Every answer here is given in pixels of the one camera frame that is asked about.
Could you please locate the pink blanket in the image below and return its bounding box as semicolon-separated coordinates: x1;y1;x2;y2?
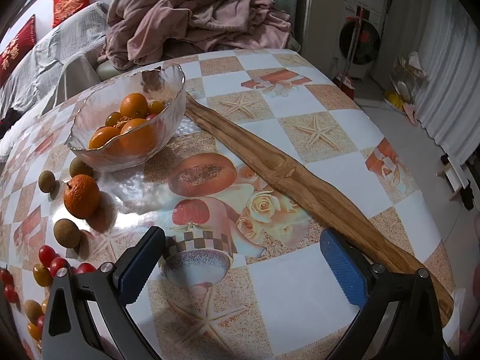
98;0;293;70

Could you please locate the small wooden stool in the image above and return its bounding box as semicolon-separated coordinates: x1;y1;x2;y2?
437;154;473;201

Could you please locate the small oval orange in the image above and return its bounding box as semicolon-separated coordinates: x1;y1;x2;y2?
89;126;121;150

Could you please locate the brown longan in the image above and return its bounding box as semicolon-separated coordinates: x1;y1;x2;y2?
53;218;82;249
70;157;94;179
38;170;57;193
24;300;45;325

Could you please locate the red embroidered pillow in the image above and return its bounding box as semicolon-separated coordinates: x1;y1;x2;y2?
0;14;37;87
52;0;92;28

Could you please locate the large orange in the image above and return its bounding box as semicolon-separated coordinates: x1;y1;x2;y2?
119;118;158;156

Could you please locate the white washing machine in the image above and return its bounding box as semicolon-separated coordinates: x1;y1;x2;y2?
330;0;391;81

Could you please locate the white curtain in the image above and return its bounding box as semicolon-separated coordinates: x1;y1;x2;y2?
412;0;480;166

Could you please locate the clear plastic bag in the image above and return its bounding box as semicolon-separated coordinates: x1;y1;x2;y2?
384;52;430;117

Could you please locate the red broom with dustpan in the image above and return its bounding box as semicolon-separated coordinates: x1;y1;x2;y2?
334;7;358;100

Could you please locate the long wooden tray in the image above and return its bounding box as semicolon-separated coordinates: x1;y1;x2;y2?
184;94;454;327

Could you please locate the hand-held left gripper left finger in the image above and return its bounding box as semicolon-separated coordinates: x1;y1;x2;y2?
41;226;166;360

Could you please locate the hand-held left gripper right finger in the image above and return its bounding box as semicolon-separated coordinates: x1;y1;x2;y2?
319;228;447;360

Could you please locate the clear glass bowl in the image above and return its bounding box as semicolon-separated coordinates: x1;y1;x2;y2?
64;64;187;173

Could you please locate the wrinkled orange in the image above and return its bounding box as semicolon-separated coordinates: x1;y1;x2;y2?
63;174;101;219

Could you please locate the round orange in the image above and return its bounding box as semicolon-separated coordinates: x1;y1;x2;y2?
120;93;149;119

